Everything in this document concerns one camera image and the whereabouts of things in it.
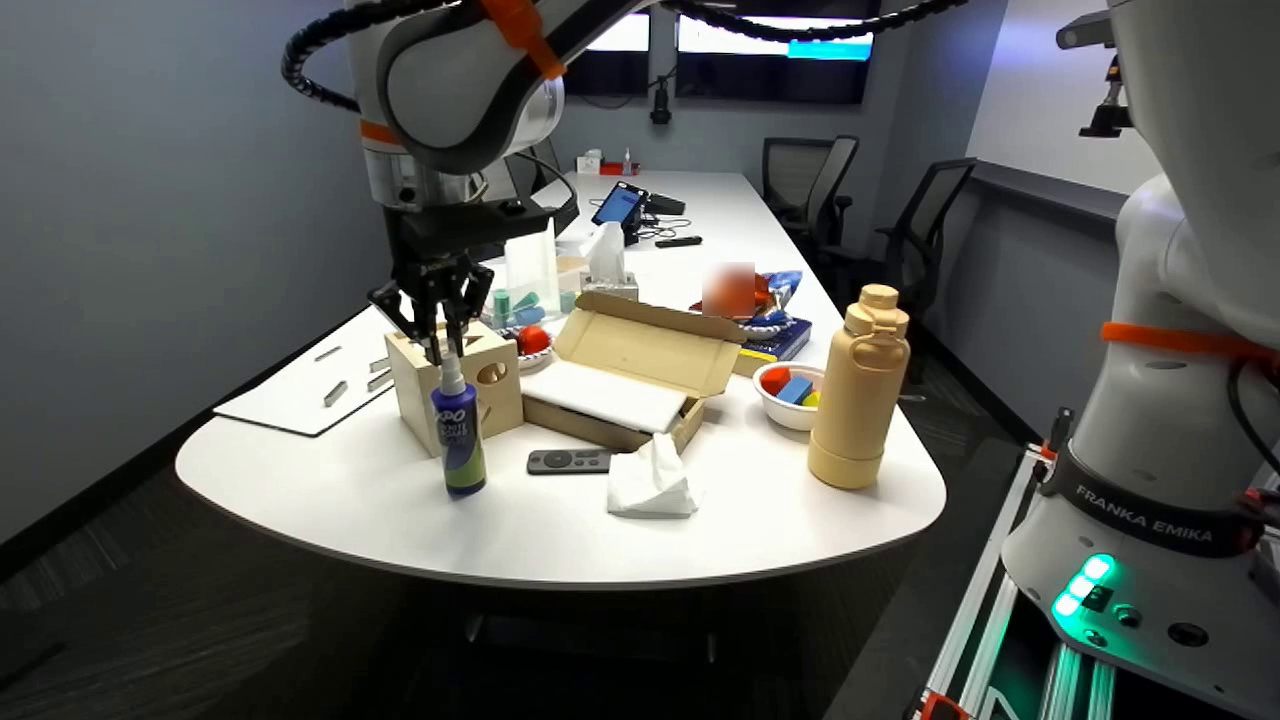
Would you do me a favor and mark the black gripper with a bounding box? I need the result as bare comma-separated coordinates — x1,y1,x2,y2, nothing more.
367,197,510,363

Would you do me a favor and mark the red chips bag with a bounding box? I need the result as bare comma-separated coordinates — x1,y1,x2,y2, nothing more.
691,266,784,327

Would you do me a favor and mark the teal green marker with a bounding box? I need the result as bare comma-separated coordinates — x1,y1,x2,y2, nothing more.
489,286,553,338

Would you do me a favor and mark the tan insulated water bottle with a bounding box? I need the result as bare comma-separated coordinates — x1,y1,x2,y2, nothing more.
805,282,916,497

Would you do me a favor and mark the wooden shape sorter box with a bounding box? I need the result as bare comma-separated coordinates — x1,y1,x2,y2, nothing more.
379,318,528,456

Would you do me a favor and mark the open cardboard box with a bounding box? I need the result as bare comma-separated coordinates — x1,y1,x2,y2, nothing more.
518,287,747,456

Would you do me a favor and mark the white paper sheet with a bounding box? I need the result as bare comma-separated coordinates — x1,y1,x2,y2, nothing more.
213,331,406,440

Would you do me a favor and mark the black office chair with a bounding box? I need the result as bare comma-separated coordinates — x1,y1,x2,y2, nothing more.
885,157,983,325
762,133,863,257

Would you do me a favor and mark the white round bowl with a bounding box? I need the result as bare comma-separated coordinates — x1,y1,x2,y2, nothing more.
747,357,831,437

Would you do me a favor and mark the crumpled white tissue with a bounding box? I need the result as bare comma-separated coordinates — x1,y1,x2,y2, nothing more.
605,428,704,523

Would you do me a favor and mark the small red object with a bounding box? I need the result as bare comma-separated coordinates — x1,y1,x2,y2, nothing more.
571,150,631,182

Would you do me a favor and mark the upright white tissue sheet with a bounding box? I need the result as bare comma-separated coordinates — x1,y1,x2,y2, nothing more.
585,221,631,287

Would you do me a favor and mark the small black flat device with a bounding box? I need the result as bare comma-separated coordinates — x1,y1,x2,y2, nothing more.
525,444,618,481

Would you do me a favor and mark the wall mounted monitor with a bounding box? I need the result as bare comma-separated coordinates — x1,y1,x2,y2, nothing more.
563,0,878,109

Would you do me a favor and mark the blue plastic packet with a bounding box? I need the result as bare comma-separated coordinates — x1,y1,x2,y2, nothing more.
766,269,810,331

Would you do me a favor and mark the black camera on stand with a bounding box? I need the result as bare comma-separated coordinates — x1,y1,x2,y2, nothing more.
1056,9,1135,141

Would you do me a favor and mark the white foam pad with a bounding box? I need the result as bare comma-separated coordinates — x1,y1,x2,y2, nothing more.
519,357,704,437

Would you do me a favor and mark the blue smartphone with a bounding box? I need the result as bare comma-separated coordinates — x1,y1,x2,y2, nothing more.
594,182,653,232

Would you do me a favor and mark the blue spray bottle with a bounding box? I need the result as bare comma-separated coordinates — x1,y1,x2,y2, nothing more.
427,377,493,499

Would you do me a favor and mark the aluminium robot stand frame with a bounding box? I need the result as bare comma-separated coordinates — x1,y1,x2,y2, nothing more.
912,405,1111,720

